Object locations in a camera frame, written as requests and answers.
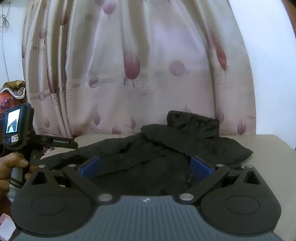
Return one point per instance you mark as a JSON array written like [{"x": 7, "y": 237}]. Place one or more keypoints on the red patterned cloth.
[{"x": 10, "y": 97}]

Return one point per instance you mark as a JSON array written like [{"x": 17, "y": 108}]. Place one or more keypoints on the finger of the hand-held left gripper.
[{"x": 72, "y": 145}]

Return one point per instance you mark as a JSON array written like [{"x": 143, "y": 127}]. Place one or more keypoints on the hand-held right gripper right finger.
[{"x": 200, "y": 167}]

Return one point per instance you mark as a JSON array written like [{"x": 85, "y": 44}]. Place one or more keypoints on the leaf print curtain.
[{"x": 161, "y": 58}]

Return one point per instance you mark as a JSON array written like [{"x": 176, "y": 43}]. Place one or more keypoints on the beige bed cover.
[{"x": 266, "y": 146}]

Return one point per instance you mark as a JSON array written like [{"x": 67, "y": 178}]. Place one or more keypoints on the person's left hand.
[{"x": 7, "y": 162}]

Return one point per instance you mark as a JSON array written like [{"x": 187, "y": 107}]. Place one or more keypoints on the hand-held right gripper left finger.
[{"x": 90, "y": 167}]

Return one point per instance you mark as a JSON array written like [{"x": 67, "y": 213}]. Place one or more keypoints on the black jacket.
[{"x": 150, "y": 150}]

